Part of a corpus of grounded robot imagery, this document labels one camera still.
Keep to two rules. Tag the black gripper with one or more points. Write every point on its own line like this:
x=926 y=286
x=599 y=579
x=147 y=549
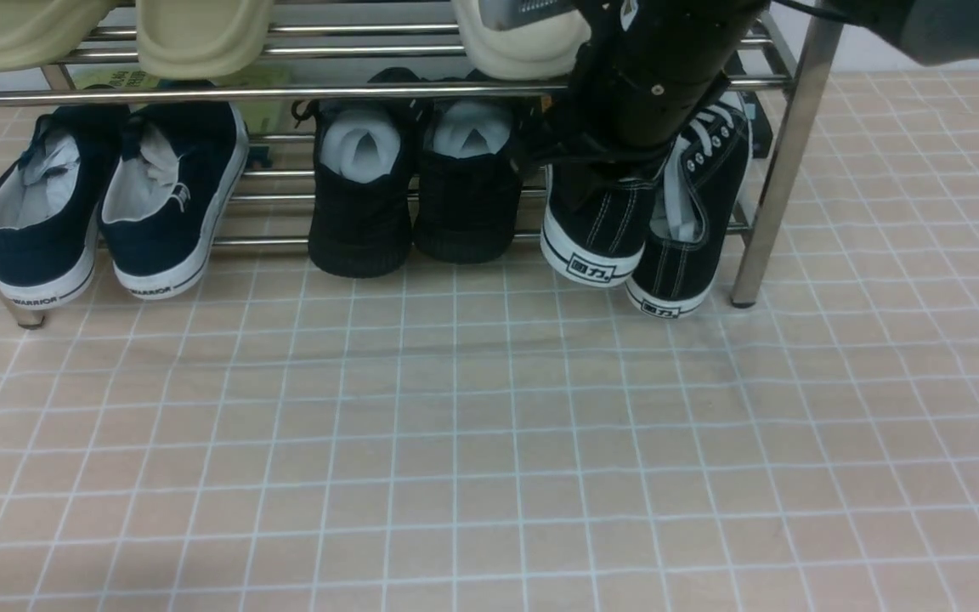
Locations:
x=647 y=68

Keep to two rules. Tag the black canvas sneaker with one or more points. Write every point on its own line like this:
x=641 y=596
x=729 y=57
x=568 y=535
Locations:
x=703 y=178
x=595 y=228

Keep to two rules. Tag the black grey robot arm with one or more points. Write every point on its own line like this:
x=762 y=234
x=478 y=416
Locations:
x=930 y=33

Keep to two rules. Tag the silver metal shoe rack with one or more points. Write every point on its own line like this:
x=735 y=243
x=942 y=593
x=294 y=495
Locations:
x=801 y=79

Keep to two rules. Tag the black knit shoe right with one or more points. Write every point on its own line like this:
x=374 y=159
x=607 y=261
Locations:
x=469 y=189

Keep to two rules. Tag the black knit shoe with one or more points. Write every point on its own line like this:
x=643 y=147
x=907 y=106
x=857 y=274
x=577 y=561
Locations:
x=469 y=189
x=365 y=154

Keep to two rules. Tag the black knit shoe left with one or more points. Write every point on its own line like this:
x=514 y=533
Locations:
x=365 y=154

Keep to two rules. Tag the beige slipper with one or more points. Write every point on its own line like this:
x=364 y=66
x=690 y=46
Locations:
x=200 y=40
x=37 y=33

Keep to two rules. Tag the navy canvas shoe right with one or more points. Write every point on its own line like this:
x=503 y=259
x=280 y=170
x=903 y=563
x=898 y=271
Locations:
x=178 y=167

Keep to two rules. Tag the navy canvas shoe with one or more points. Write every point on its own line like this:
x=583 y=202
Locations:
x=178 y=167
x=49 y=201

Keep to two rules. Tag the navy canvas shoe left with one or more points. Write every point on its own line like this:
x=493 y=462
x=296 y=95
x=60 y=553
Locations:
x=49 y=201

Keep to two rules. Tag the beige slipper far left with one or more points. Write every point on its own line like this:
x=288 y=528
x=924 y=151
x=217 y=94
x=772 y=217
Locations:
x=37 y=33

